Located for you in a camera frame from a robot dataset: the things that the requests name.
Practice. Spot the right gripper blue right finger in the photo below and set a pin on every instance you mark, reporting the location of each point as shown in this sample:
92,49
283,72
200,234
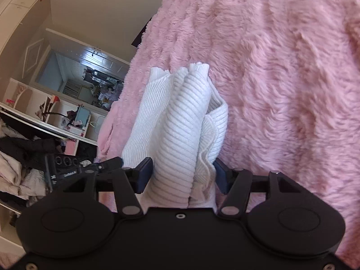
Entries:
235,184

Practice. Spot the pink fluffy bed blanket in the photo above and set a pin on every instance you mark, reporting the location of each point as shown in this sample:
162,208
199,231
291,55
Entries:
289,72

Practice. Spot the open wardrobe with clothes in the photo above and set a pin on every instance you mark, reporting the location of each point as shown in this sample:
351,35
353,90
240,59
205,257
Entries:
23,168

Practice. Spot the black panel by wall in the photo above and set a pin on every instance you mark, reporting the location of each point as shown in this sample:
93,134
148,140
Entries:
138,39

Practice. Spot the white cable-knit sweater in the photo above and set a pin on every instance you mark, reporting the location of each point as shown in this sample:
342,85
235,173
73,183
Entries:
181,126

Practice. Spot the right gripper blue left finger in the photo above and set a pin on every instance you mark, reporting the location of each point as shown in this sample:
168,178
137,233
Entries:
127,183

